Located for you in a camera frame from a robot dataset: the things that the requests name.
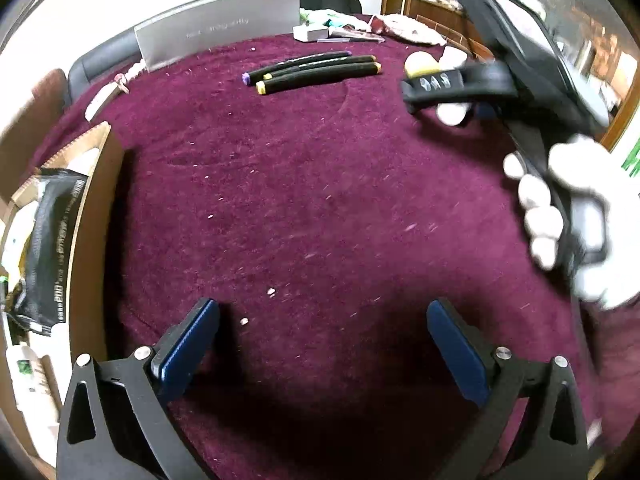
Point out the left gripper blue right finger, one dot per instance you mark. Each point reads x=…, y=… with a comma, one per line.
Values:
x=465, y=351

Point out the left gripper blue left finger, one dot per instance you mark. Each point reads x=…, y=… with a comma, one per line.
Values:
x=179, y=353

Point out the white green label bottle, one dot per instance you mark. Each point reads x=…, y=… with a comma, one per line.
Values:
x=34, y=399

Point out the yellow capped marker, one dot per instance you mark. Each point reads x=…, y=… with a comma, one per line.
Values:
x=315, y=76
x=320, y=64

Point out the yellow capped marker front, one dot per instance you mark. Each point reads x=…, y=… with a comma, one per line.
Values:
x=315, y=76

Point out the red sleeved right forearm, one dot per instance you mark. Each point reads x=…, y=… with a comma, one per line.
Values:
x=613, y=341

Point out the right white gloved hand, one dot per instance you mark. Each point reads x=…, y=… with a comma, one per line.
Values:
x=583, y=211

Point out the wooden cabinet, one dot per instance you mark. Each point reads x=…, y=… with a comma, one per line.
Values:
x=599, y=37

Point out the small white pill bottle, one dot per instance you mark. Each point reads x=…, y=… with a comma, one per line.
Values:
x=452, y=58

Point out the black plastic packet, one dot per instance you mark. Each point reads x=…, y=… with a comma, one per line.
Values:
x=37, y=301

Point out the floral white cloth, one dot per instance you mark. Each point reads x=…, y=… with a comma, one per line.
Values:
x=407, y=29

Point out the cardboard box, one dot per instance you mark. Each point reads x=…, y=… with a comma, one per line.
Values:
x=83, y=331

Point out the maroon bed blanket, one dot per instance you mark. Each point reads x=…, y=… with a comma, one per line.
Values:
x=323, y=220

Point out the black leather headboard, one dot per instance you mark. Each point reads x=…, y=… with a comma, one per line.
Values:
x=123, y=48

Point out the white charger block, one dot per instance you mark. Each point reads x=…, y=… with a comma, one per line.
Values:
x=310, y=33

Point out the green cloth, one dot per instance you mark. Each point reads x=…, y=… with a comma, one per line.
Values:
x=332, y=18

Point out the brown chair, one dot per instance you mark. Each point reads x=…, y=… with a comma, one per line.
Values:
x=26, y=131

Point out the white key fob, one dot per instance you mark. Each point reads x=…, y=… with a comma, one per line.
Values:
x=106, y=95

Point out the purple capped black marker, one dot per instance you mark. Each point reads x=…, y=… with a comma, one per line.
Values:
x=250, y=78

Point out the grey long box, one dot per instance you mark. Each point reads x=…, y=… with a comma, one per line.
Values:
x=203, y=24

